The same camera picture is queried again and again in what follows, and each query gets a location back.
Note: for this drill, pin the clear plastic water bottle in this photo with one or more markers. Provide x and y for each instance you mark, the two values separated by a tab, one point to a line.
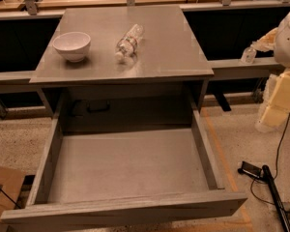
127	46

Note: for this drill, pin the grey metal rail shelf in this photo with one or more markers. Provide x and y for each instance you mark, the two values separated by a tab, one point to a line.
222	33

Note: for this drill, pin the white ceramic bowl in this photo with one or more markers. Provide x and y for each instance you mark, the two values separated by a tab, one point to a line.
72	46

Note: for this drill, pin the black drawer handle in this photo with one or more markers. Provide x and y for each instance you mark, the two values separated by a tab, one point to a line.
80	108

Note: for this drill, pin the open grey top drawer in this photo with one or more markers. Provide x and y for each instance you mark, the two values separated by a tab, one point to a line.
124	178

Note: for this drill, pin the brown cardboard box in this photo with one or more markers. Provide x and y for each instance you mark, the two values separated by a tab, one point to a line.
11	181

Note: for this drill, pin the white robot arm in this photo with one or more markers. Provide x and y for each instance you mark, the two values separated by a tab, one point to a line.
282	46

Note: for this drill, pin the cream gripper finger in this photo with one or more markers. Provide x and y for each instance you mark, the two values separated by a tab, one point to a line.
276	101

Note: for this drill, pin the grey cabinet with flat top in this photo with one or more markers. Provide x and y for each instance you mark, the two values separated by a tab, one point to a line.
124	69

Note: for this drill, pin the clear hand sanitizer bottle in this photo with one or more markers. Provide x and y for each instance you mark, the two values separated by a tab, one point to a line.
248	55

